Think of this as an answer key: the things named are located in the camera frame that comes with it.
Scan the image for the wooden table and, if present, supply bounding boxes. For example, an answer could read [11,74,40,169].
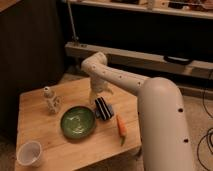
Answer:
[15,78,141,171]

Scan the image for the green ceramic plate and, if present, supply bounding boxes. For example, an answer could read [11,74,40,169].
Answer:
[60,106,96,140]

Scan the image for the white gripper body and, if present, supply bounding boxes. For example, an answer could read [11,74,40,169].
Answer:
[89,79,113,104]

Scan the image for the white ceramic cup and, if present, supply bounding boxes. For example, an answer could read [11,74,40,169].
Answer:
[16,141,44,167]

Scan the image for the long wooden shelf beam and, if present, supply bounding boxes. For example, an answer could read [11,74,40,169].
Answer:
[65,42,213,78]

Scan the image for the black handle on beam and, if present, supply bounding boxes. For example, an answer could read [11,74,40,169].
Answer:
[163,56,193,65]

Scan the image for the upper shelf with clutter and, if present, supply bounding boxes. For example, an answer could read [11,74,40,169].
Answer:
[61,0,213,20]

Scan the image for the orange pepper with green stem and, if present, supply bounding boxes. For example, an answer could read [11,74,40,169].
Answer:
[116,115,127,145]

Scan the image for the small white robot figurine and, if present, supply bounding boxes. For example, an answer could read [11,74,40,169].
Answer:
[43,86,61,114]

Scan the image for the black cables on floor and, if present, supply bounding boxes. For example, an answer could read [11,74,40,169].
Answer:
[195,69,213,171]

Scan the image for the metal pole stand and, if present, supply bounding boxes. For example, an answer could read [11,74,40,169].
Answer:
[66,0,79,46]

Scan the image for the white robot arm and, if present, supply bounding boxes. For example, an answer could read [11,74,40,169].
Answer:
[81,52,196,171]

